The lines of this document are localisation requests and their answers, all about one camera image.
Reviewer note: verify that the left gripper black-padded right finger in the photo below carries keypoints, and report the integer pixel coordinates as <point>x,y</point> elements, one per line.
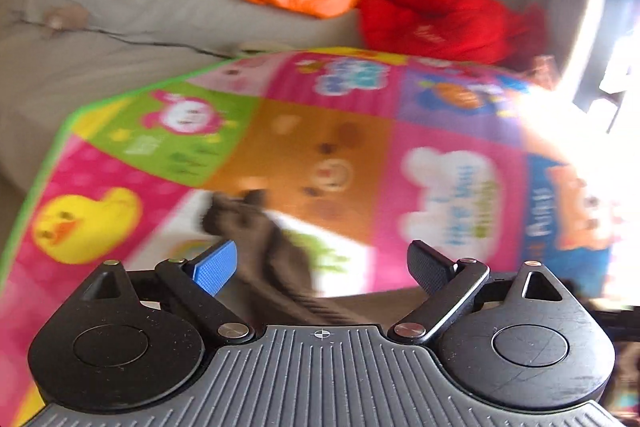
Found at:
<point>450,286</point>

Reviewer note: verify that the small beige plush toy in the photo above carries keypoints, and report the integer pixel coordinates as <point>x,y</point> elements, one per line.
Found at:
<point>71,17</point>

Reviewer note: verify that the brown corduroy garment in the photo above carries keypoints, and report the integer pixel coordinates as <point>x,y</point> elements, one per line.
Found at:
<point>274,273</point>

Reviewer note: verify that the colourful cartoon play mat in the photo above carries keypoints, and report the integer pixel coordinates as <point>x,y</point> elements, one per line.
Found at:
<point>358,154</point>

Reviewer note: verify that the red plush cushion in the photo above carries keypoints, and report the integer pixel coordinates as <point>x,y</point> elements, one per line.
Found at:
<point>478,31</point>

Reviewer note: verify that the grey sofa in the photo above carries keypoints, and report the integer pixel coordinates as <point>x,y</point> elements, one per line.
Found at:
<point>125,36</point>

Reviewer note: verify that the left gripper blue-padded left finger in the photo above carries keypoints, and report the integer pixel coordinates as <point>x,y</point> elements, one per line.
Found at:
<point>193,285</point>

